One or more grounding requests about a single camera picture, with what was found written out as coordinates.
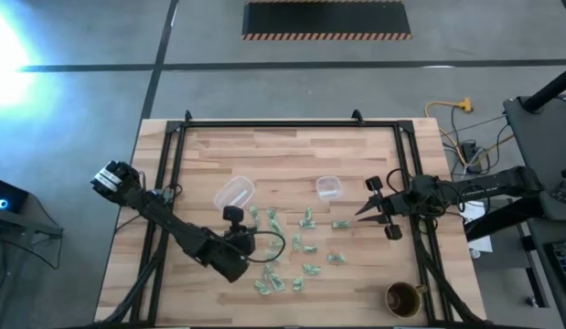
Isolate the black box with blue light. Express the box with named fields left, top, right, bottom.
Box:
left=0, top=175, right=30, bottom=214

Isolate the dark metal stand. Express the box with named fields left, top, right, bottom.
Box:
left=0, top=200, right=65, bottom=271

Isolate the small clear plastic container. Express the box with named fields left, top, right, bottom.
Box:
left=315, top=175, right=343, bottom=203

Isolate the large clear plastic container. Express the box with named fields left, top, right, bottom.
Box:
left=212, top=175, right=257, bottom=212

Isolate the brown ceramic mug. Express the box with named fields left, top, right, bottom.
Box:
left=384, top=281, right=429, bottom=320

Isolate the black floor cable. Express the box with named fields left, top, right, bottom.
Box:
left=442, top=107, right=517, bottom=184

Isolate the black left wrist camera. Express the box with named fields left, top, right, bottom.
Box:
left=221, top=205, right=245, bottom=231

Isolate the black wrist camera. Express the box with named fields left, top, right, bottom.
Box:
left=365, top=175, right=384, bottom=196
left=221, top=205, right=245, bottom=231

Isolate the black desk controller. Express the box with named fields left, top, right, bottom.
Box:
left=550, top=180, right=566, bottom=207

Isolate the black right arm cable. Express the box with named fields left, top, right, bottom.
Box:
left=385, top=167, right=414, bottom=196

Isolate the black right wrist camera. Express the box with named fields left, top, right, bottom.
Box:
left=365, top=175, right=384, bottom=196

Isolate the black hazard-striped floor mat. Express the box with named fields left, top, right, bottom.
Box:
left=240, top=0, right=412, bottom=41

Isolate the black power strip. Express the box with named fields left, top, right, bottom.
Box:
left=460, top=140, right=484, bottom=174

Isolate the grey desk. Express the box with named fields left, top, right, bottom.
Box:
left=502, top=93, right=566, bottom=329

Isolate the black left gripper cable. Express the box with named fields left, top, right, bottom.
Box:
left=243, top=229, right=287, bottom=264

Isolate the black keyboard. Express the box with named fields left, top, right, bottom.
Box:
left=545, top=239, right=566, bottom=298

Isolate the black aluminium table frame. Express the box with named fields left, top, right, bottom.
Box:
left=95, top=108, right=489, bottom=329

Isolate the black metal strut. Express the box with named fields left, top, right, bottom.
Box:
left=464, top=196, right=547, bottom=242

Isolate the yellow extension cord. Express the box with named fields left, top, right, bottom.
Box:
left=423, top=96, right=516, bottom=168

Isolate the black pole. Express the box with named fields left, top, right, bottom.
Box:
left=522, top=63, right=566, bottom=114

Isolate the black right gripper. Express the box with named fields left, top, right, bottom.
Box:
left=354, top=189, right=414, bottom=241

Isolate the white paper sheet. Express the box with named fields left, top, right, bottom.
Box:
left=458, top=199, right=487, bottom=225
left=467, top=235, right=494, bottom=255

